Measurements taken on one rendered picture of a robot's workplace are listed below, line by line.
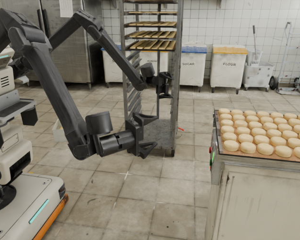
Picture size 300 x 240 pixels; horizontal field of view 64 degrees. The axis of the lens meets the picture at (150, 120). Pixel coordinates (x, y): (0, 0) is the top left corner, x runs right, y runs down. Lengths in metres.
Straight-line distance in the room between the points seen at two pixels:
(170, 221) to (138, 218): 0.23
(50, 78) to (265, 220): 0.93
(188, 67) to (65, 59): 2.12
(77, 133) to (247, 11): 4.42
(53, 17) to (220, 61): 2.81
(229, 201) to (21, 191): 1.31
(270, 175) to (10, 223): 1.34
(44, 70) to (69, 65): 3.70
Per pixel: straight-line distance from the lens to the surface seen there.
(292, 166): 0.98
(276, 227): 1.15
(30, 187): 1.82
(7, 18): 0.87
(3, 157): 1.42
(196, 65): 4.23
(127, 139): 0.71
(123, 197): 2.00
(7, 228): 1.61
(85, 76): 4.40
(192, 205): 1.95
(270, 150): 0.90
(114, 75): 4.49
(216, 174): 1.01
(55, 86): 0.76
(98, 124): 0.68
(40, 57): 0.79
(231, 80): 4.36
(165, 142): 2.39
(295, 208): 1.09
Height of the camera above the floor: 1.35
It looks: 25 degrees down
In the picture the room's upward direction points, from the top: straight up
